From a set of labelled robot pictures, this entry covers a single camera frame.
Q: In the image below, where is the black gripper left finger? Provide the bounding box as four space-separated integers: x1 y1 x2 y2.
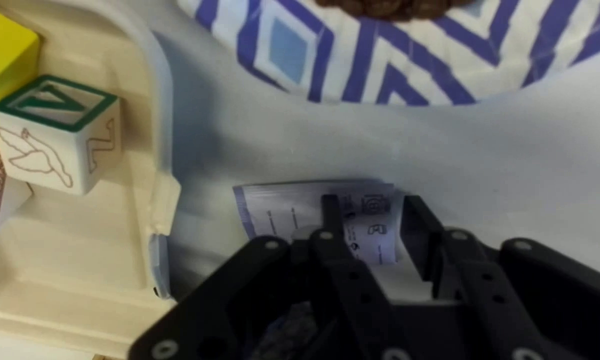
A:
310 195 413 360

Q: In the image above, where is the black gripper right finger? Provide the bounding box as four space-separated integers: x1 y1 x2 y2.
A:
400 197 580 360

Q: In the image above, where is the small grey sachet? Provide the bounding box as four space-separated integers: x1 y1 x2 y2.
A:
234 180 402 267

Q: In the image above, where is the patterned paper plate with brownie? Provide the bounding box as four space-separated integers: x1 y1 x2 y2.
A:
176 0 600 107

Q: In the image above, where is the dark brown brownie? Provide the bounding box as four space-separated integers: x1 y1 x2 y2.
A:
313 0 474 23

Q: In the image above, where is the beige takeout clamshell container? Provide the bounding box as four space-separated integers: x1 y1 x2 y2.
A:
0 0 180 356

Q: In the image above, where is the green letter wooden block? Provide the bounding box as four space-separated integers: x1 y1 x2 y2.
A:
0 74 121 195

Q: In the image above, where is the yellow wooden block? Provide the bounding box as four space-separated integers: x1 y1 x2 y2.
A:
0 12 40 101

